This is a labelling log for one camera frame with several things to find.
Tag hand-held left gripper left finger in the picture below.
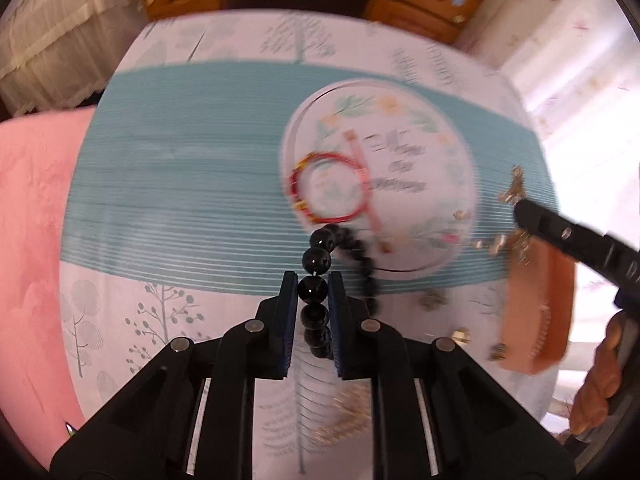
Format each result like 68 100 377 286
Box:
50 270 301 480

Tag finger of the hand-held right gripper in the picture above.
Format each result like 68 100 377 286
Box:
514 199 610 273

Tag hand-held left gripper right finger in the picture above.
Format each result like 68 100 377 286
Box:
327 270 577 480

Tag black bead bracelet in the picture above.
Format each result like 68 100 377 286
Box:
299 224 383 361

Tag pink jewelry box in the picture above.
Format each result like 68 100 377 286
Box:
500 232 576 375

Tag red string bracelet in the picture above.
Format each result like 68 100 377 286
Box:
289 152 372 226

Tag scattered small gold jewelry pieces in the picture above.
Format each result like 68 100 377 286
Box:
420 165 536 361

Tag person's right hand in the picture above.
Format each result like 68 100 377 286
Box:
570 310 632 436

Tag white leaf print curtain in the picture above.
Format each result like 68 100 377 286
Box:
460 0 640 411

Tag pink blanket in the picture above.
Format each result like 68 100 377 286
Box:
0 105 101 441

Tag white lace bed cover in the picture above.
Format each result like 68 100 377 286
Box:
0 0 151 116

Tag pink strap bracelet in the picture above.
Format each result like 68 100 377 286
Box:
344 130 393 253

